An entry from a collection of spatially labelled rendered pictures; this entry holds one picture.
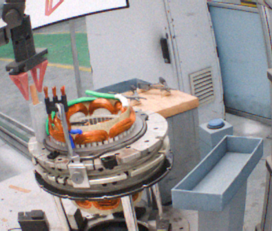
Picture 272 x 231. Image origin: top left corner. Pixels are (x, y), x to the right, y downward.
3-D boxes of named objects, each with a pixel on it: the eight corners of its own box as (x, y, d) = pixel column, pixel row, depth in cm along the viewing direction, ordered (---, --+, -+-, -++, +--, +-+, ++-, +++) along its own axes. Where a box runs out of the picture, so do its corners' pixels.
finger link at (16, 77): (14, 102, 106) (6, 67, 102) (34, 89, 110) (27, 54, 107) (27, 106, 101) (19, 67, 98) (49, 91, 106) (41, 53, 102)
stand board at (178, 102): (99, 109, 142) (98, 100, 141) (159, 91, 150) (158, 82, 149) (136, 128, 125) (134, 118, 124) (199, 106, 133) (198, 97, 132)
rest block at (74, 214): (84, 220, 125) (79, 205, 124) (78, 229, 120) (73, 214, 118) (69, 218, 126) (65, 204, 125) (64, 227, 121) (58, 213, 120)
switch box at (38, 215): (22, 223, 131) (16, 208, 129) (49, 222, 132) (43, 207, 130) (22, 232, 125) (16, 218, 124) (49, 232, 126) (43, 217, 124)
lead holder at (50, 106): (45, 113, 96) (43, 97, 95) (62, 107, 99) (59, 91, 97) (53, 117, 93) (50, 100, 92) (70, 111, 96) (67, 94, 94)
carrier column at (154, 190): (151, 220, 125) (142, 152, 118) (159, 216, 127) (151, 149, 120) (157, 223, 123) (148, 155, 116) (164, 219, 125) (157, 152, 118)
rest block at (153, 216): (149, 234, 114) (147, 221, 112) (152, 224, 119) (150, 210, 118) (166, 234, 113) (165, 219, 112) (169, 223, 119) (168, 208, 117)
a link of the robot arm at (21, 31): (26, 14, 95) (31, 9, 100) (2, 23, 95) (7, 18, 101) (30, 39, 98) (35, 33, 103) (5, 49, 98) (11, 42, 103)
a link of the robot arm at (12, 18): (16, 9, 89) (21, -9, 94) (-24, 27, 90) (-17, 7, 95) (27, 45, 98) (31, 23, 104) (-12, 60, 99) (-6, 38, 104)
